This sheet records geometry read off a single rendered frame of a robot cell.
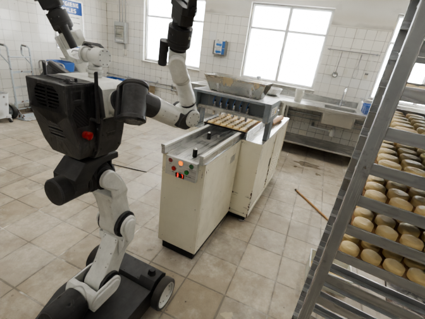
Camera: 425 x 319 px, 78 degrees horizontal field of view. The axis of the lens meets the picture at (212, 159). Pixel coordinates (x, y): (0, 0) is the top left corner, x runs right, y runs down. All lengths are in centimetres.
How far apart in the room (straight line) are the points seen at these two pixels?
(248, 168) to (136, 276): 124
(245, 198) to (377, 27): 370
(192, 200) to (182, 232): 31
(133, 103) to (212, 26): 476
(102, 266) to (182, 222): 65
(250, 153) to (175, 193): 78
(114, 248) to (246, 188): 132
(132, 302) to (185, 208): 66
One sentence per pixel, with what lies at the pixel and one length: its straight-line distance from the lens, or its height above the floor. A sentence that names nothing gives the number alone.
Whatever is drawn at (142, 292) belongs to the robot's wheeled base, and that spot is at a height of 17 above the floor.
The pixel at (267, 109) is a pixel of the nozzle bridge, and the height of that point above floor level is 113.
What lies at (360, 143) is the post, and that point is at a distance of 115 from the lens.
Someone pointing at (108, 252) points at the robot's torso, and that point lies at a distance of 160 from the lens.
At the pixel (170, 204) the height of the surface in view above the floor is 45.
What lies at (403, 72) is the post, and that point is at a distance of 67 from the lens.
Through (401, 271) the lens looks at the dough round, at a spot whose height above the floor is 106.
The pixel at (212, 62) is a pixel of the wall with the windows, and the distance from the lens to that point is 561.
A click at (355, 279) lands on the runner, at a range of 143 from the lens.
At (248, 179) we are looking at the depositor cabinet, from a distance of 239.
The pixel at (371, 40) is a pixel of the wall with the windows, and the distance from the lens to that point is 522.
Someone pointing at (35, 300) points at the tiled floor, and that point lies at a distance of 209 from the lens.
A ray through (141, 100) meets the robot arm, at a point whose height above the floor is 133.
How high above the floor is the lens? 154
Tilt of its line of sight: 23 degrees down
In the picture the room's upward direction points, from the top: 8 degrees clockwise
